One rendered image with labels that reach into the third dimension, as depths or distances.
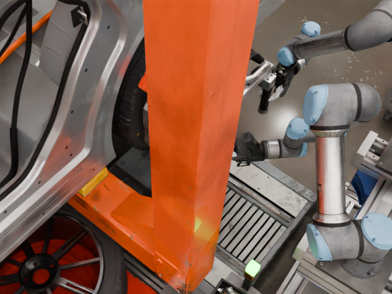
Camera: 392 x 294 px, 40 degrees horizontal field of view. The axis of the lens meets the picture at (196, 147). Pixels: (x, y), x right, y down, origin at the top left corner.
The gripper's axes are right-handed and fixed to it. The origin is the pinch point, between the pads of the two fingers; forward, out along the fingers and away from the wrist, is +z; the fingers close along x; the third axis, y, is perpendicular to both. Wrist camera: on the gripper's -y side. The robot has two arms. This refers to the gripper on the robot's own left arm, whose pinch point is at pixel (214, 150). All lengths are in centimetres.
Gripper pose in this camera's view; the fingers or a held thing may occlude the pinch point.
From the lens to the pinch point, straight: 204.4
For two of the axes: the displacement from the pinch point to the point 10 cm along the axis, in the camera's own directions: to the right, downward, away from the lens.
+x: -1.2, -8.3, 5.5
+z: -9.9, 0.7, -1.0
